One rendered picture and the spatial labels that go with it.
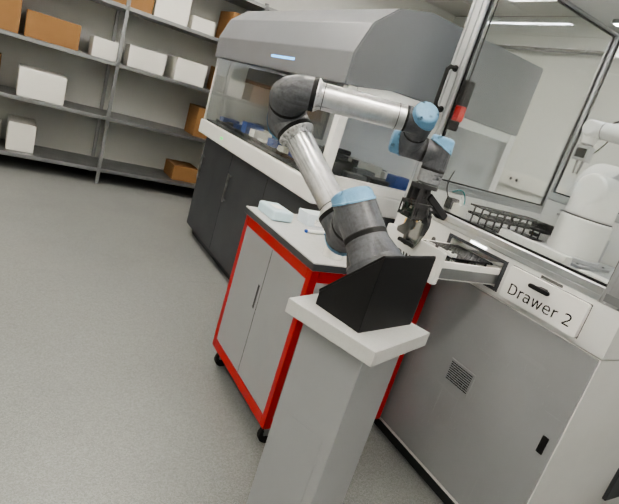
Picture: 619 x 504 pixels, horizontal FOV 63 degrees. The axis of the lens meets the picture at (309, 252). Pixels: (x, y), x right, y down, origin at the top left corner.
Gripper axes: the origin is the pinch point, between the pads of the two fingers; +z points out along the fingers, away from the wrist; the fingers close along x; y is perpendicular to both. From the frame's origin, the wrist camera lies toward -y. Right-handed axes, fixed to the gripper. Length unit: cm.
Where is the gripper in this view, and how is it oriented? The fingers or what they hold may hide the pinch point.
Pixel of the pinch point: (410, 242)
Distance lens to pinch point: 170.4
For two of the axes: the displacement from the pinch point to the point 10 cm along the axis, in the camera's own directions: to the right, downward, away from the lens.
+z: -2.9, 9.2, 2.7
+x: 4.6, 3.8, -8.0
